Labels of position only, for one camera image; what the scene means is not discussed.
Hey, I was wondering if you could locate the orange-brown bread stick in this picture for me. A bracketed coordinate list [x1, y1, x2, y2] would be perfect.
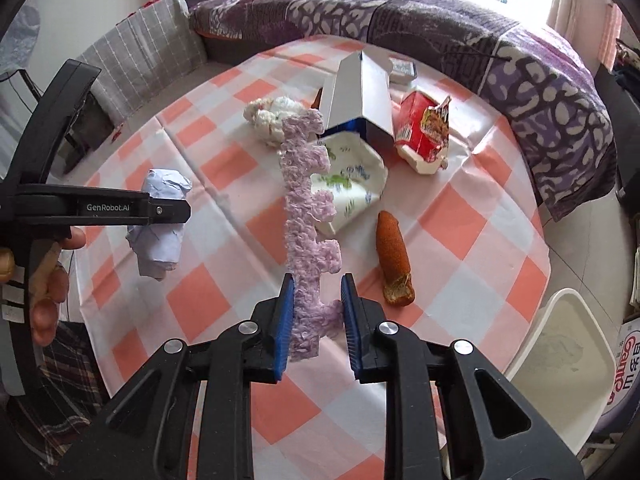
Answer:
[376, 211, 417, 307]

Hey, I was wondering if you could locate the person's left hand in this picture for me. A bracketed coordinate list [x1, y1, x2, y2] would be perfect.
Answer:
[30, 226, 87, 346]

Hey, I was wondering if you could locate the white bag with red print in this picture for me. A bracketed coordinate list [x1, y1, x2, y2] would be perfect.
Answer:
[602, 317, 640, 421]

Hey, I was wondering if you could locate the silver and blue carton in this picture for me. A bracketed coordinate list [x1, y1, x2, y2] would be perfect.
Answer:
[318, 51, 396, 145]

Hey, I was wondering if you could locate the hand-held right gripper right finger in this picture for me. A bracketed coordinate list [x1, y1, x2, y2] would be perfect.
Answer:
[340, 272, 586, 480]

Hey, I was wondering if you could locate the white crumpled tissue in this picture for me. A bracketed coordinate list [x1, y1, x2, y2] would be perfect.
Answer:
[244, 96, 306, 148]

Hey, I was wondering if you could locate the small blue and white box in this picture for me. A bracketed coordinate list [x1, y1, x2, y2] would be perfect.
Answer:
[387, 57, 418, 84]

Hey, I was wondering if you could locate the purple foam strip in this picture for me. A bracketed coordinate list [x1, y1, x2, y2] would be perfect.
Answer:
[278, 110, 343, 363]

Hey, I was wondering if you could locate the grey covered fan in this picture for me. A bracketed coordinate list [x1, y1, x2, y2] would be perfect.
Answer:
[0, 5, 41, 71]

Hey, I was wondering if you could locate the pink curtain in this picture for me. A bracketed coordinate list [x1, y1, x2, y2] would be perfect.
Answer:
[597, 2, 623, 68]

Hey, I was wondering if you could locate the grey checked cushion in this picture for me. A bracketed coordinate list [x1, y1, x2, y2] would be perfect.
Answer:
[75, 0, 208, 121]

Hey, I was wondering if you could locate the orange checked tablecloth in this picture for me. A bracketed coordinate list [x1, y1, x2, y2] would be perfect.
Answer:
[82, 37, 551, 480]

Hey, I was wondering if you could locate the torn red snack packet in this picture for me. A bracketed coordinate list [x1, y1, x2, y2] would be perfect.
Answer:
[394, 89, 452, 176]

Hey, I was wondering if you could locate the white floral paper packet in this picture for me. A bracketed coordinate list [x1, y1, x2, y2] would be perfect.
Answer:
[310, 132, 389, 237]

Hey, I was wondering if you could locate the plaid cloth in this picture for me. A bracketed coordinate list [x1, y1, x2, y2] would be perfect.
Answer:
[10, 325, 108, 466]

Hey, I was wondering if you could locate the black low cabinet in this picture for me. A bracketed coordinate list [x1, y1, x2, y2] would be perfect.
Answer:
[65, 90, 116, 176]

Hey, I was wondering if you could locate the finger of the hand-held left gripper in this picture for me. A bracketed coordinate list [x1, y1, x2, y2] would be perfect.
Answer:
[67, 193, 192, 227]

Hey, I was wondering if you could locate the white plastic chair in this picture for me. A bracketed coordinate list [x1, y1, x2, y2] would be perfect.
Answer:
[505, 287, 618, 456]

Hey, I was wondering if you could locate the white paper ball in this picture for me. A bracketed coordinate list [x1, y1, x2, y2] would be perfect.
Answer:
[126, 169, 193, 281]

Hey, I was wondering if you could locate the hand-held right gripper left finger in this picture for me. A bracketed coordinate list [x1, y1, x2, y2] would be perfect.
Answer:
[55, 274, 296, 480]

